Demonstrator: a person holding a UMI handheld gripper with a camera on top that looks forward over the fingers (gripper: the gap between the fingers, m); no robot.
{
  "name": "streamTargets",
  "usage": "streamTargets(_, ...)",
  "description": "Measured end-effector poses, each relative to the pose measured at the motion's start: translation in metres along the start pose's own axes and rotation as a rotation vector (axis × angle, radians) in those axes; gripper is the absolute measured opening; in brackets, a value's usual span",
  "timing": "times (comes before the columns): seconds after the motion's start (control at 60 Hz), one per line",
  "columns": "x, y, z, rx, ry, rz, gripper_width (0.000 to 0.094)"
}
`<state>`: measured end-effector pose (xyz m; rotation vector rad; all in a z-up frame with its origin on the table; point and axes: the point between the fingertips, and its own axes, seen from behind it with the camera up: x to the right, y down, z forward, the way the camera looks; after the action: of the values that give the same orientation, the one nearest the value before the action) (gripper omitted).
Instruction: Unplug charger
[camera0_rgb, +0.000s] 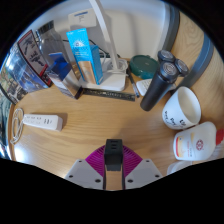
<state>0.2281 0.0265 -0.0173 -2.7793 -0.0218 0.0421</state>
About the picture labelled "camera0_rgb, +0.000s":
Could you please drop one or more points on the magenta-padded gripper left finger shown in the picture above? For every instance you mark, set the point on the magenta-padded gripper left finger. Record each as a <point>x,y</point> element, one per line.
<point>83,173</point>

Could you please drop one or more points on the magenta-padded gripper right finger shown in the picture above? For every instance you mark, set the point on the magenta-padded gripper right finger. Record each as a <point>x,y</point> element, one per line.
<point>143,173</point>

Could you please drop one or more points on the black charger block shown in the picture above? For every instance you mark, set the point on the black charger block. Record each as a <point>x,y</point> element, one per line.
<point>113,155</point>

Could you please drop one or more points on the small clear plastic container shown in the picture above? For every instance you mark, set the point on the small clear plastic container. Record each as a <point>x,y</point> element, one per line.
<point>178,166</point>

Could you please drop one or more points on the white bottle with red cap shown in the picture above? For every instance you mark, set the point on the white bottle with red cap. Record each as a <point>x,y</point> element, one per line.
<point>196,141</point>

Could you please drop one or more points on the white power strip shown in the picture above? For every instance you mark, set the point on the white power strip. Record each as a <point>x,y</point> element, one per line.
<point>43,121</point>

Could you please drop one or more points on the white mug with black writing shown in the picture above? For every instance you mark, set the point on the white mug with black writing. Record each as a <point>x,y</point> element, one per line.
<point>186,108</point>

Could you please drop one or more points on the black ruler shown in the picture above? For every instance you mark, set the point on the black ruler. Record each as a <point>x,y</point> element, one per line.
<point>106,94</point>

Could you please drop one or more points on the small white flat item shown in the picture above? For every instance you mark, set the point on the small white flat item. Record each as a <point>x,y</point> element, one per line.
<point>144,86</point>

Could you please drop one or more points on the dark pen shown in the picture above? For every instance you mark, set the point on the dark pen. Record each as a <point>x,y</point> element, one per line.
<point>133,85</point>

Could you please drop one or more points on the black electric shaver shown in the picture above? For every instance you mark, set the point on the black electric shaver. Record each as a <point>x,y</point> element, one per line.
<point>160,83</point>

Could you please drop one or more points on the white desk lamp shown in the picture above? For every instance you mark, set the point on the white desk lamp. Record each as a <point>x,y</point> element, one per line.
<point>111,81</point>

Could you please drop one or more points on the green round container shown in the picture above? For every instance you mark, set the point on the green round container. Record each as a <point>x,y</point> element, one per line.
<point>143,66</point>

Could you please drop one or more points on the tall light blue box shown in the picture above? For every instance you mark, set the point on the tall light blue box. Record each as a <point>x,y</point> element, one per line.
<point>85,55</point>

